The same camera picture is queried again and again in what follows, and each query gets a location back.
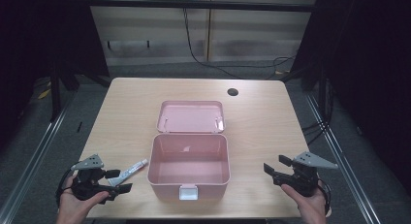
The person's left hand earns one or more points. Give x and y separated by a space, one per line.
72 209

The black horizontal metal bar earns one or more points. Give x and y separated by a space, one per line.
194 5

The pink plastic box with lid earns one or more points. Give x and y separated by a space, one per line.
189 172

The black metal stand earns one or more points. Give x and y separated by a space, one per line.
55 98
322 94

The white ointment tube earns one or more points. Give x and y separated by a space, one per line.
132 169

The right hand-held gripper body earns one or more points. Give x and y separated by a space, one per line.
303 178

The yellow floor tape piece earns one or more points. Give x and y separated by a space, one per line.
44 94

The aluminium floor rail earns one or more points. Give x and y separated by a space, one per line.
352 185
35 156

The person's right hand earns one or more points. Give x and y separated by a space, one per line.
310 209

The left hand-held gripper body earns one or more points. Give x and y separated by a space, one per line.
86 185

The black curtain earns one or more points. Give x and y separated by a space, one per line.
32 39
371 56

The small black stick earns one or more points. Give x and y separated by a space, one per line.
79 127

